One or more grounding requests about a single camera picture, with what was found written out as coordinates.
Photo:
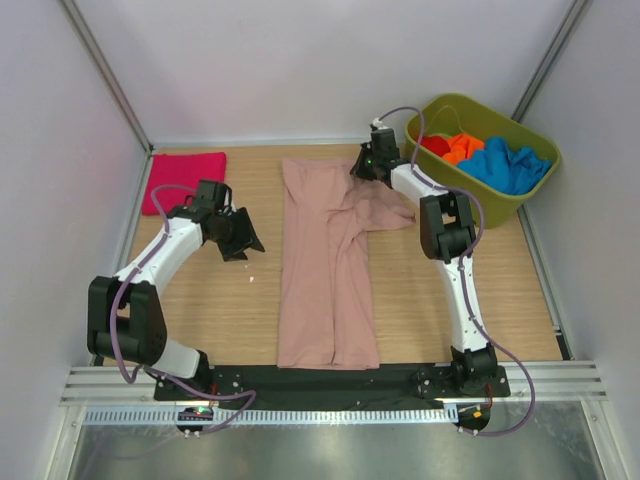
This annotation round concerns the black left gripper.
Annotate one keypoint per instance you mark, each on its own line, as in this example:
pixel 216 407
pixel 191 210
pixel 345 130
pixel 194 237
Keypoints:
pixel 246 236

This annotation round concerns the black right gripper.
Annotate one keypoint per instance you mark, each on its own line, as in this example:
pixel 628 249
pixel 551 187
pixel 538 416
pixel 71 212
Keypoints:
pixel 357 168

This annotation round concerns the dusty pink t shirt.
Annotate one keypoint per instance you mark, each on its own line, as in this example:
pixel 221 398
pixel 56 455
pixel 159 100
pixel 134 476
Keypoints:
pixel 326 319

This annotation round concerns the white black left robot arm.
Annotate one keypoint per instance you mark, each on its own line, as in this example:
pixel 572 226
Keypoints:
pixel 125 320

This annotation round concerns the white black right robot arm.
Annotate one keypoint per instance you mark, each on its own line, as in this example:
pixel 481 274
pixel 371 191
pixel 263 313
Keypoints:
pixel 447 236

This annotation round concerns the red t shirt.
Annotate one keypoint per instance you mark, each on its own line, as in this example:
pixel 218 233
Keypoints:
pixel 437 145

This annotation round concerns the folded magenta t shirt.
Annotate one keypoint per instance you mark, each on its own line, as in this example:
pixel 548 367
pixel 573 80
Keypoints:
pixel 182 169

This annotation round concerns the orange t shirt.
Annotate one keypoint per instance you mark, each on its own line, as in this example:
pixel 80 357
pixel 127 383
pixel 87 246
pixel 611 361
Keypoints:
pixel 462 147

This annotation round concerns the olive green plastic bin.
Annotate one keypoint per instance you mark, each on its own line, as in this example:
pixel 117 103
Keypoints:
pixel 450 114

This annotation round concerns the blue t shirt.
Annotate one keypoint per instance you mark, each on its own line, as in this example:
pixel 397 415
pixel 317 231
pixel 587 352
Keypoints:
pixel 509 172

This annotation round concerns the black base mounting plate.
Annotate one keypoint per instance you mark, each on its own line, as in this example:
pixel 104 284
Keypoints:
pixel 392 387

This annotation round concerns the white slotted cable duct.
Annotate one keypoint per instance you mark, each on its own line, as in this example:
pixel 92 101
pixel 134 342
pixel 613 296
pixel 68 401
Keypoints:
pixel 199 415

